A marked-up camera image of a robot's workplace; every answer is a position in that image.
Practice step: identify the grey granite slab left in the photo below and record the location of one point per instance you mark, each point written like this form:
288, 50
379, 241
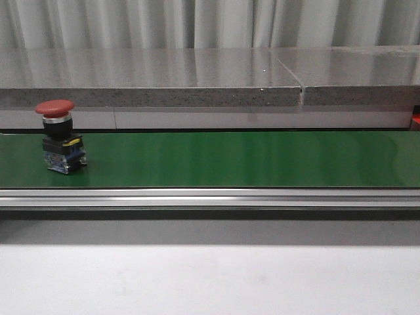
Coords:
134, 78

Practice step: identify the grey granite slab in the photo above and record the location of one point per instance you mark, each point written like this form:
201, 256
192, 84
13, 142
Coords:
355, 76
134, 78

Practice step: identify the green conveyor belt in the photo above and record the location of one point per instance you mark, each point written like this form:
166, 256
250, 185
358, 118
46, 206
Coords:
223, 159

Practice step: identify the grey granite slab right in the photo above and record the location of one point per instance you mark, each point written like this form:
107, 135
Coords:
355, 76

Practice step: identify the red plastic tray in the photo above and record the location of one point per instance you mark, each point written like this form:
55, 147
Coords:
415, 122

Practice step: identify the grey pleated curtain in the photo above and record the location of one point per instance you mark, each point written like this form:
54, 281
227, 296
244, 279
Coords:
207, 24

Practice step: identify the aluminium conveyor frame rail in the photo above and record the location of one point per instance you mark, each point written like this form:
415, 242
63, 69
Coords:
198, 198

